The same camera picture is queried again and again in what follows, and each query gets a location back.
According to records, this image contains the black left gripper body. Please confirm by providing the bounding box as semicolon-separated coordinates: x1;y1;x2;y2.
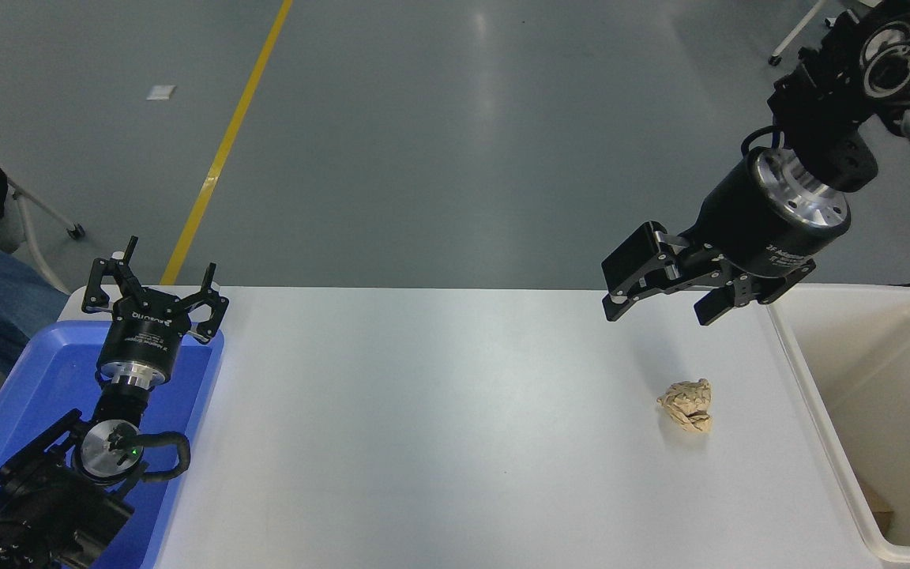
97;287;192;372

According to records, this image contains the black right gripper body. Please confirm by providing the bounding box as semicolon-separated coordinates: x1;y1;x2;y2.
683;156;829;307

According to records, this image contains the tan paper ball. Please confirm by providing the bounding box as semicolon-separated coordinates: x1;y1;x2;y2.
656;379;714;434

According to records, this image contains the white wheeled chair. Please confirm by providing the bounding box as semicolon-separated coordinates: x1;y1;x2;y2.
0;98;87;295
768;0;829;67

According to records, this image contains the blue plastic tray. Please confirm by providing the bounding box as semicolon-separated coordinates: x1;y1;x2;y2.
0;320;226;569

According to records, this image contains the large pale plastic bin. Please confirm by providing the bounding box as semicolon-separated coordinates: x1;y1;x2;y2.
765;283;910;567

